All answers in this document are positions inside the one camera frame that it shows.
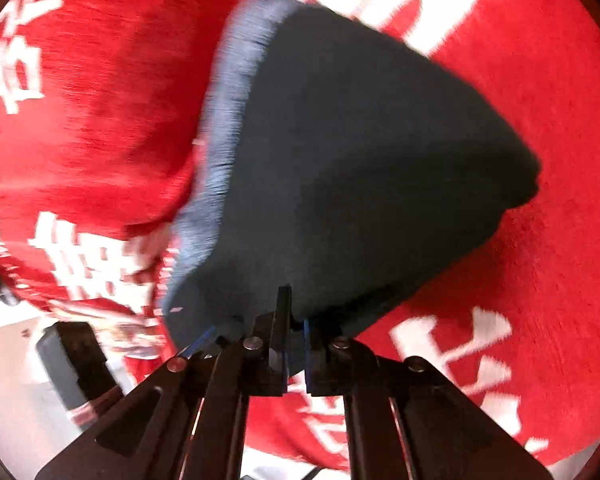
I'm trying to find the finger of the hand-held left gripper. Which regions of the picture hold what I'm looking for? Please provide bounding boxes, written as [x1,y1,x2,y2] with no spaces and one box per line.
[35,322,123,413]

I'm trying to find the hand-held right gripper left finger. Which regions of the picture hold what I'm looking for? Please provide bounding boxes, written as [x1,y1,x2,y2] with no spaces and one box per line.
[35,286,292,480]

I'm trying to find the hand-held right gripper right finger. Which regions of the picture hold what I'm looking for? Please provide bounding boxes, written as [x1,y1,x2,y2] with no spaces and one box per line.
[304,321,553,480]

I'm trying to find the black pants with blue trim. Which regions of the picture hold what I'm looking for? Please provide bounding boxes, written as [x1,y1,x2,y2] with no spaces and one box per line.
[160,0,541,361]

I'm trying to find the red printed blanket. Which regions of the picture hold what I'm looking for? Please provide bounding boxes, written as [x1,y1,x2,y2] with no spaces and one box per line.
[0,0,600,471]

